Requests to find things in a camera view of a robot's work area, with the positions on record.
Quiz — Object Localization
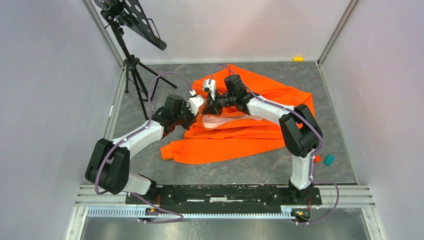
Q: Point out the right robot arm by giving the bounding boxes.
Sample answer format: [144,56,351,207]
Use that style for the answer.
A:
[202,74,323,204]

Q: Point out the black tripod music stand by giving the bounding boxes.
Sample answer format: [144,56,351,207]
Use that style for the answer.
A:
[92,0,178,121]

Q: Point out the aluminium corner rail left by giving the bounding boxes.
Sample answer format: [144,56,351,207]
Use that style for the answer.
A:
[82,0,125,70]

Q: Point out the orange zip jacket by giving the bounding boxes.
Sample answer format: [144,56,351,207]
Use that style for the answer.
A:
[160,64,315,165]

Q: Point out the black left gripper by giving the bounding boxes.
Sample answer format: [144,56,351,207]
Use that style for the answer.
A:
[173,102,199,131]

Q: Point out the aluminium front frame rails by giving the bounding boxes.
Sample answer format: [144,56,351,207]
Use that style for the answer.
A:
[65,184,385,240]

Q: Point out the aluminium corner rail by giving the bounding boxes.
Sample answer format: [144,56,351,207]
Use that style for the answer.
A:
[316,0,360,69]
[82,0,125,70]

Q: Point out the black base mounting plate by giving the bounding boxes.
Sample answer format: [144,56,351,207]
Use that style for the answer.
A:
[143,184,322,214]

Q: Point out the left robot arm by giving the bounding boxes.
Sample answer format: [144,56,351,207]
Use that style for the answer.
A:
[85,94,206,204]

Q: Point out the small orange block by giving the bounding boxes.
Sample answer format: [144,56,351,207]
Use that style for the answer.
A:
[313,155,322,163]

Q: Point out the teal block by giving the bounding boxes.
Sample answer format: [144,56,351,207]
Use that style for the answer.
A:
[324,154,335,166]

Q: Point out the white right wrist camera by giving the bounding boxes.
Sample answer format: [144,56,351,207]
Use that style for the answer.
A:
[202,78,217,100]

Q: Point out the aluminium corner rail right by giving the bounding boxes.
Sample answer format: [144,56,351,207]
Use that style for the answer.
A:
[316,0,360,69]

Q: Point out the yellow block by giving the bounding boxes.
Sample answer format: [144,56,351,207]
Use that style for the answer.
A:
[293,56,304,62]

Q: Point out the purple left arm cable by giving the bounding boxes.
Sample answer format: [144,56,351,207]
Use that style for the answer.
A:
[94,71,198,225]

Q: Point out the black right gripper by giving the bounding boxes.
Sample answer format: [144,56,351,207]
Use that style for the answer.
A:
[201,89,236,117]

